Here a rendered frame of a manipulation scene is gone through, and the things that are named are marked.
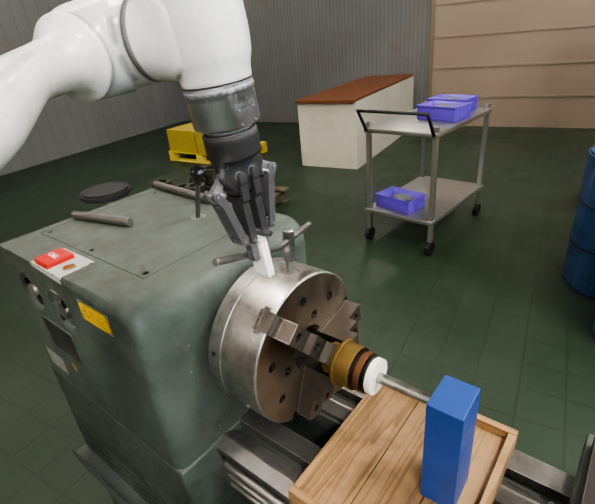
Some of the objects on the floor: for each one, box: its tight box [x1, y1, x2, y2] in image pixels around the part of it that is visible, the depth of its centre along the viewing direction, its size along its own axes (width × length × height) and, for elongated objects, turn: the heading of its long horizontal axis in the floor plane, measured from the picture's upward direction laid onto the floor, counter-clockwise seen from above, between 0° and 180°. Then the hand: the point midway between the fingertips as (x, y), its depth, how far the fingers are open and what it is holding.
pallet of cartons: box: [166, 123, 267, 164], centre depth 672 cm, size 132×90×48 cm
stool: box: [79, 182, 131, 205], centre depth 347 cm, size 62×65×69 cm
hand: (260, 256), depth 68 cm, fingers closed
